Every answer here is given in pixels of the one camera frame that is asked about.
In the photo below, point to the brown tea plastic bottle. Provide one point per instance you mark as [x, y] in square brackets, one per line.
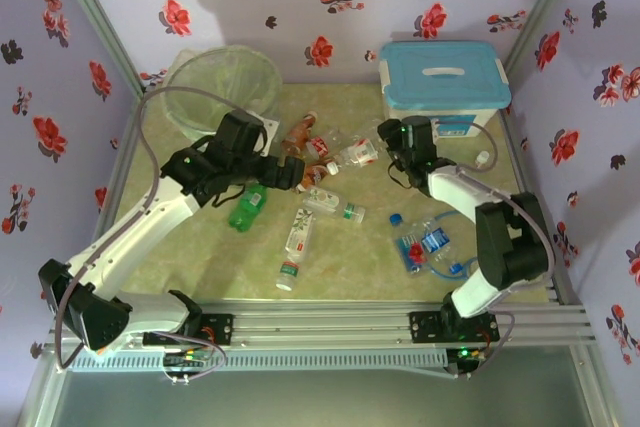
[315, 176]

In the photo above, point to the white flower label bottle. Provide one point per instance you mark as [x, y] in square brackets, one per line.
[325, 199]

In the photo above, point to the clear bottle white red label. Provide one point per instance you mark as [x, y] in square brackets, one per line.
[361, 153]

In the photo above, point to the right aluminium frame post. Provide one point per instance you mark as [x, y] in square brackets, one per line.
[542, 2]

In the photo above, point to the brown coffee plastic bottle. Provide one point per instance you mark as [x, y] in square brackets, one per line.
[299, 134]

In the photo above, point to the left aluminium frame post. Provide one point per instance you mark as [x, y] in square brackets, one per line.
[95, 17]

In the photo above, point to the aluminium frame post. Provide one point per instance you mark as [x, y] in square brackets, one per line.
[542, 2]
[95, 17]

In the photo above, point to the white leaf label bottle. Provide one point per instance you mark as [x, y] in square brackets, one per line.
[300, 232]

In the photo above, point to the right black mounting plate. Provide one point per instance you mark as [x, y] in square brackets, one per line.
[425, 327]

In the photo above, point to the clear bottle blue label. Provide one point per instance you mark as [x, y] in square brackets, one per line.
[434, 241]

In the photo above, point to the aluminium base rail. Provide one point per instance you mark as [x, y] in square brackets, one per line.
[320, 322]

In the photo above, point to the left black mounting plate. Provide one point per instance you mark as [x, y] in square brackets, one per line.
[220, 329]

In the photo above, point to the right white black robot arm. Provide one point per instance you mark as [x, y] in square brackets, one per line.
[460, 192]

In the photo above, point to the small white bottle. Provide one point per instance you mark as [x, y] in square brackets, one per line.
[482, 159]

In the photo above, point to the black controller with green light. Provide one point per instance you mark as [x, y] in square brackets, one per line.
[467, 357]

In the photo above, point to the blue cap red flower bottle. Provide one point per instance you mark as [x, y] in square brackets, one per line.
[407, 249]

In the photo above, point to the green circuit board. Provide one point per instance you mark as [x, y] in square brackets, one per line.
[185, 358]

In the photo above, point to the white storage box blue lid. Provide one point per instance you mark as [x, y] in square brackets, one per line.
[440, 72]

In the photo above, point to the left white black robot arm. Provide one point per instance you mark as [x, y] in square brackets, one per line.
[125, 237]

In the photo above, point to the blue plastic tube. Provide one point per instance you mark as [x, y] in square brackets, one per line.
[442, 216]

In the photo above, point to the black mounting plate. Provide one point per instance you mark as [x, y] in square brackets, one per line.
[220, 329]
[425, 327]

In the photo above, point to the green plastic bottle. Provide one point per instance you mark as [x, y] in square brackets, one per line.
[247, 212]

